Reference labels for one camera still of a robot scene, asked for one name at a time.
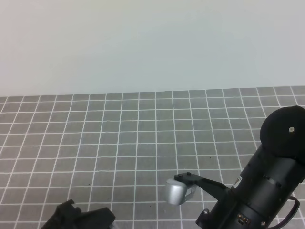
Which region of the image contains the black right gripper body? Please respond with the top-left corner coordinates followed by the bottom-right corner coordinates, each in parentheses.
top-left (196, 183), bottom-right (276, 229)

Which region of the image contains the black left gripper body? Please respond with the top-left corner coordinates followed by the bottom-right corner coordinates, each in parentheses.
top-left (42, 199), bottom-right (115, 229)

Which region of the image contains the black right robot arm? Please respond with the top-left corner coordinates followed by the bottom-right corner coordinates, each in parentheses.
top-left (196, 105), bottom-right (305, 229)

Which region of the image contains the grey grid tablecloth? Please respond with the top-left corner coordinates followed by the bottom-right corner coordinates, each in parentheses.
top-left (0, 86), bottom-right (305, 229)

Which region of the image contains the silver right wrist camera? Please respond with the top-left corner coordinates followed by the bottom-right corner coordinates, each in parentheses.
top-left (165, 179), bottom-right (197, 206)

